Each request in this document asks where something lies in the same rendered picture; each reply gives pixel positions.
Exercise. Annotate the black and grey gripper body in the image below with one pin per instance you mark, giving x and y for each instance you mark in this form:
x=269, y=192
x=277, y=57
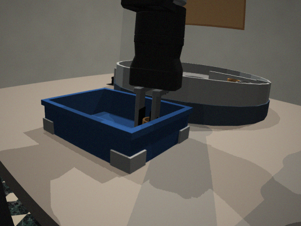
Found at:
x=159, y=38

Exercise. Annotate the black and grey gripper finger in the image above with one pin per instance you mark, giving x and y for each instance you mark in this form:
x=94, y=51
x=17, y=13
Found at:
x=156, y=101
x=140, y=104

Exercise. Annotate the blue plastic crate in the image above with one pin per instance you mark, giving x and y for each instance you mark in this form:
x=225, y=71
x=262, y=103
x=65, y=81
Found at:
x=101, y=122

